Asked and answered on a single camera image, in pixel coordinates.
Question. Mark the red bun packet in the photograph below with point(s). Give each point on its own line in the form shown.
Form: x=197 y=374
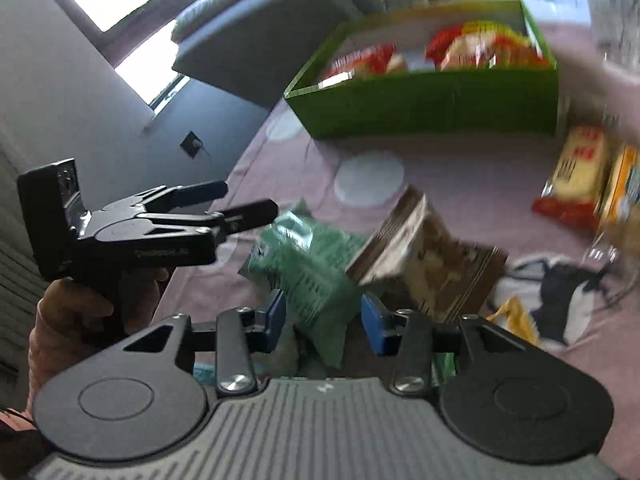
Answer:
x=460 y=50

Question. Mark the green snack packet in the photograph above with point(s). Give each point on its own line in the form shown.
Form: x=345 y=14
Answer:
x=300 y=260

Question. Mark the green cardboard box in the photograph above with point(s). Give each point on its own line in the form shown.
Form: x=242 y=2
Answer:
x=425 y=105

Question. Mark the person's left hand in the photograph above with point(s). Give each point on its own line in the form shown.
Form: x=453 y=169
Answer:
x=75 y=310

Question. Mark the grey sofa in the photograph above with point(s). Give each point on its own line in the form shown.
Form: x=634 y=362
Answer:
x=260 y=35

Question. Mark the black white snack packet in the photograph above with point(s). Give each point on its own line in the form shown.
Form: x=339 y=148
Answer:
x=565 y=300

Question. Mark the cream cracker packet red ends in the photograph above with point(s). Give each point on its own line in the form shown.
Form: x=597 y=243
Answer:
x=580 y=170

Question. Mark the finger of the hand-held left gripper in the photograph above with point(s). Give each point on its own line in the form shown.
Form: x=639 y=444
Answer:
x=195 y=193
x=245 y=215

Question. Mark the clear bread packet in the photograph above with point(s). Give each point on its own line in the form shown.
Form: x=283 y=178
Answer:
x=397 y=64

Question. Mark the pink dotted tablecloth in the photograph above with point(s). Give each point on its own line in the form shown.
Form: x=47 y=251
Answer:
x=450 y=180

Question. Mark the yellow snack packet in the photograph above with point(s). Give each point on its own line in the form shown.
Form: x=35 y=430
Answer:
x=515 y=320

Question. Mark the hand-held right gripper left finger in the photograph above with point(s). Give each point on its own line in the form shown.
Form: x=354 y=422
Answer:
x=274 y=320

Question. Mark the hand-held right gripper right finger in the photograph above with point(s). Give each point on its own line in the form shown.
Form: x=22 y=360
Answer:
x=375 y=327

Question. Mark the red cartoon snack packet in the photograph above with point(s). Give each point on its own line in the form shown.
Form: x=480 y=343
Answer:
x=360 y=60

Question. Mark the glass mug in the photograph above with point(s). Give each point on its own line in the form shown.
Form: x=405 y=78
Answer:
x=612 y=10

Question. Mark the brown snack packet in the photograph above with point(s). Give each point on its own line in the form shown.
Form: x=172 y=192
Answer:
x=435 y=260

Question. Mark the red yellow snack bag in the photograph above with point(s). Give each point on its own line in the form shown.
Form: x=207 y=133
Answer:
x=520 y=45

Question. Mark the person's left forearm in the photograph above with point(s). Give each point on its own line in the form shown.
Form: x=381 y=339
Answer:
x=40 y=365

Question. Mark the black wall socket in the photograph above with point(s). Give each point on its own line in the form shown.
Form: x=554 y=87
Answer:
x=191 y=145

